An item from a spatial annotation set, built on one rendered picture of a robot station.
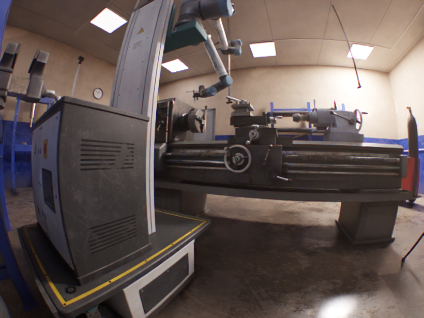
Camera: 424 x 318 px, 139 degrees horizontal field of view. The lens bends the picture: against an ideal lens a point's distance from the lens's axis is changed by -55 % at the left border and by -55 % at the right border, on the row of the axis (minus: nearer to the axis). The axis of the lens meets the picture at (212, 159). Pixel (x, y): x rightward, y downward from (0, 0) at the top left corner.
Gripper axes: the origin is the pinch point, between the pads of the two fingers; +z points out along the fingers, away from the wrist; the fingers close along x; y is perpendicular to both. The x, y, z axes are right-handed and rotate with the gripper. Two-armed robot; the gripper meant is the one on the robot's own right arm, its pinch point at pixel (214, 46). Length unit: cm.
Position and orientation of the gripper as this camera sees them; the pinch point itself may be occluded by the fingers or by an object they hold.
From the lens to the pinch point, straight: 232.9
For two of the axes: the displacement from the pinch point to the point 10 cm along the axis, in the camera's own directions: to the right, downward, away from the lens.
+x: 2.8, 6.6, 7.0
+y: -2.7, 7.5, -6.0
